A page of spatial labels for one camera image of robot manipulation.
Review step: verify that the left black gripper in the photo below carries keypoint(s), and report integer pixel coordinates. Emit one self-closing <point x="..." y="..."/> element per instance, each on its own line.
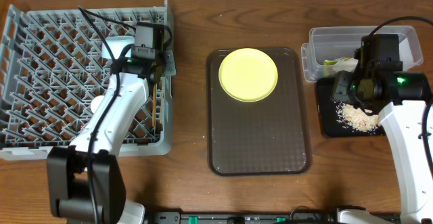
<point x="169" y="63"/>

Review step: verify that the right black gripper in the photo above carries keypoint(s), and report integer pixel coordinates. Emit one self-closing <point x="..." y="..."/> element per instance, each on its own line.
<point x="341" y="93"/>

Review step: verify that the light blue bowl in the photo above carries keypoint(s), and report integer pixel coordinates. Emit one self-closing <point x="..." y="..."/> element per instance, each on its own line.
<point x="116" y="44"/>

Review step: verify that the wooden chopstick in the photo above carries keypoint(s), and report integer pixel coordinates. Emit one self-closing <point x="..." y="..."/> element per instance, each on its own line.
<point x="154" y="106"/>
<point x="161" y="107"/>

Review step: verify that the green orange snack wrapper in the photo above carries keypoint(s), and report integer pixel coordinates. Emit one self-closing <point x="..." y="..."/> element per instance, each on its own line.
<point x="328" y="67"/>

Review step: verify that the pale green plastic cup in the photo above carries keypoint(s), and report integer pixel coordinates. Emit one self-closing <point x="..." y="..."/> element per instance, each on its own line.
<point x="96" y="102"/>

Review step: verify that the yellow round plate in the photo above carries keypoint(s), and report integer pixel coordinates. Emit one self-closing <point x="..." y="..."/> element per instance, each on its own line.
<point x="248" y="75"/>

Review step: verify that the white tissue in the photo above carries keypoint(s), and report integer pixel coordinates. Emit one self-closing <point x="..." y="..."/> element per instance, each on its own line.
<point x="345" y="63"/>

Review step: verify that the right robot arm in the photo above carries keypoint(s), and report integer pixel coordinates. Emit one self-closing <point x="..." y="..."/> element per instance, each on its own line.
<point x="403" y="102"/>

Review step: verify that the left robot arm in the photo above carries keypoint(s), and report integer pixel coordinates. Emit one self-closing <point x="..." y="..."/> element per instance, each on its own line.
<point x="84" y="179"/>

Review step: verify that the grey plastic dishwasher rack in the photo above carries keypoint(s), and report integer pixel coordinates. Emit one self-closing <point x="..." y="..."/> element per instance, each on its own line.
<point x="51" y="69"/>

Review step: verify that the clear plastic bin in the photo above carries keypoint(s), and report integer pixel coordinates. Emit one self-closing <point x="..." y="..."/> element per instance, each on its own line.
<point x="329" y="43"/>

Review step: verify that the black rectangular tray bin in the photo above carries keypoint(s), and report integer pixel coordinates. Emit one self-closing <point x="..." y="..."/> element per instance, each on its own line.
<point x="333" y="123"/>

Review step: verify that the food scraps pile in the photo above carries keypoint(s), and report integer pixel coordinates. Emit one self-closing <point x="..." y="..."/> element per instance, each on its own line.
<point x="355" y="119"/>

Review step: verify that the dark brown serving tray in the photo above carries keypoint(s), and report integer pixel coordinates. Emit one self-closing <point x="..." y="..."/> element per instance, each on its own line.
<point x="268" y="137"/>

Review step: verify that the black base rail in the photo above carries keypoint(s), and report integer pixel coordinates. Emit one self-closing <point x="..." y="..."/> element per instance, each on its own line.
<point x="233" y="218"/>

